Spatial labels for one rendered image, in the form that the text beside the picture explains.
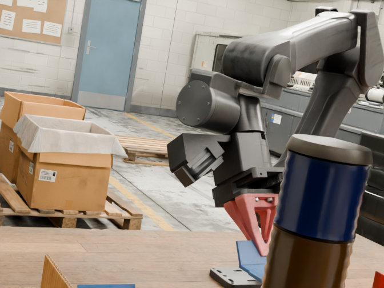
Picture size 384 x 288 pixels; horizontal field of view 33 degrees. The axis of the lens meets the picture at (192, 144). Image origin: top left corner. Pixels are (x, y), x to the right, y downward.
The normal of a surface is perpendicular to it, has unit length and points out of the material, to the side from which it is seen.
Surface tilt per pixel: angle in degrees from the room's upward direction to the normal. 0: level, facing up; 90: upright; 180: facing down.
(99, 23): 90
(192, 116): 81
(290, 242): 76
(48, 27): 90
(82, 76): 90
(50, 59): 90
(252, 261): 59
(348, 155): 72
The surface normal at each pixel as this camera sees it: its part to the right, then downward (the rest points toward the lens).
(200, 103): -0.63, -0.16
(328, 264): 0.30, -0.07
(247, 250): 0.47, -0.34
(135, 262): 0.17, -0.98
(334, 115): 0.70, 0.21
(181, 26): 0.40, 0.18
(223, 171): -0.87, -0.04
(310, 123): -0.51, -0.46
